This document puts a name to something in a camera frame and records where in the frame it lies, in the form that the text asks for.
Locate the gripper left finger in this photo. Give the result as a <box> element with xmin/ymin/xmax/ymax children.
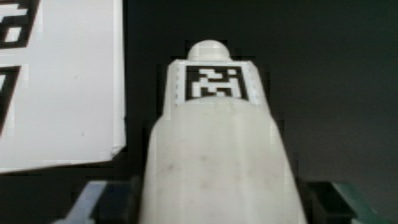
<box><xmin>52</xmin><ymin>179</ymin><xmax>141</xmax><ymax>224</ymax></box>

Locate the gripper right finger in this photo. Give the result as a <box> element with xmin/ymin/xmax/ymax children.
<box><xmin>301</xmin><ymin>181</ymin><xmax>381</xmax><ymax>224</ymax></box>

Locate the white cylindrical table leg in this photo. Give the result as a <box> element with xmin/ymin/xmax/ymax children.
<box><xmin>139</xmin><ymin>40</ymin><xmax>308</xmax><ymax>224</ymax></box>

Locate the white marker sheet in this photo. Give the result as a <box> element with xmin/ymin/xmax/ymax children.
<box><xmin>0</xmin><ymin>0</ymin><xmax>127</xmax><ymax>173</ymax></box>

